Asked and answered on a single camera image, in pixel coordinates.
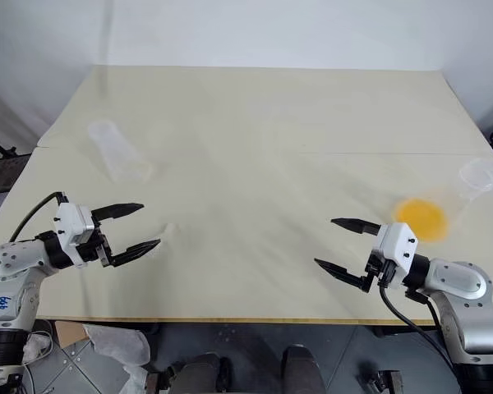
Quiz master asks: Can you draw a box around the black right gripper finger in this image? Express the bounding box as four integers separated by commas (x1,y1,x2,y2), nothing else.
329,217,383,238
313,258,374,294

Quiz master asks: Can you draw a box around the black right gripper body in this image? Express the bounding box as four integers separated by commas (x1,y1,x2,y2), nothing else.
361,250,399,294

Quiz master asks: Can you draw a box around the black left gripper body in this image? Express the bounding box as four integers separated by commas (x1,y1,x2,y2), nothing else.
74,228,116,268

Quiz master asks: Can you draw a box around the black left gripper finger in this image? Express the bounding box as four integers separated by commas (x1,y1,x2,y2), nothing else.
90,201,145,223
108,238,163,268

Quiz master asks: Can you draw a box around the empty clear plastic cup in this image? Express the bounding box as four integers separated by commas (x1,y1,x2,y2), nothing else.
87,118,154,185

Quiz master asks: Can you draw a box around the clear cup with orange liquid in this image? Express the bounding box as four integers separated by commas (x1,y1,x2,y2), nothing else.
393,157,493,244

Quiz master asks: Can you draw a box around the brown cardboard box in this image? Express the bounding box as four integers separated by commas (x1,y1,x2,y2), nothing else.
53,320,92,350

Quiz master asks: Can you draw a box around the white plastic bag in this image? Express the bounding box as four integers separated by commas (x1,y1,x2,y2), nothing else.
81,323,150,385

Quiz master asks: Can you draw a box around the dark rounded shape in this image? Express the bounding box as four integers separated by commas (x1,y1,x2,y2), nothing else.
167,351,233,394
280,344,318,394

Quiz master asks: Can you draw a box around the cream table cloth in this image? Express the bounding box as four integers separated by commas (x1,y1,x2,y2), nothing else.
0,64,493,326

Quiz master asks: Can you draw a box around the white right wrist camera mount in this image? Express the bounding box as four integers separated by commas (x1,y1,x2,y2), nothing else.
371,221,418,287

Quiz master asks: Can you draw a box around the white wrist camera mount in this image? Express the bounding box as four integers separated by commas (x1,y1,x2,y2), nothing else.
53,200,98,250
371,221,418,287

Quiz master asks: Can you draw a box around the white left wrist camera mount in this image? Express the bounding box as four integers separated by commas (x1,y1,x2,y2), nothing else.
53,200,98,250

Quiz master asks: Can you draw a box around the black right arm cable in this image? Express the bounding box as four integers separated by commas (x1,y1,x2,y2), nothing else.
376,282,463,373

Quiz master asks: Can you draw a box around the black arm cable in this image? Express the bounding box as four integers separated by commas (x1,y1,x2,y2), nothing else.
376,282,463,373
7,191,69,244

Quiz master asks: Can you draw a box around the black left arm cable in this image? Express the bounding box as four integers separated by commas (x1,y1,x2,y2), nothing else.
7,191,69,244

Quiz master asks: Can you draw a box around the small dark metal bracket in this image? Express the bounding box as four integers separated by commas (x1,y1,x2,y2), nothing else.
362,368,400,394

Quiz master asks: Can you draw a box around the thin white cable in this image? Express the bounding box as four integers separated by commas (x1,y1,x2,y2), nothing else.
22,319,55,367

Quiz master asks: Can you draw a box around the grey metal base plate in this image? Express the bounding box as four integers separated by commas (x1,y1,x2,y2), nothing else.
23,339,149,394

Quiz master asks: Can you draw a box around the black stand frame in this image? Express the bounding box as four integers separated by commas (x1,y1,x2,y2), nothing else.
0,131,34,196

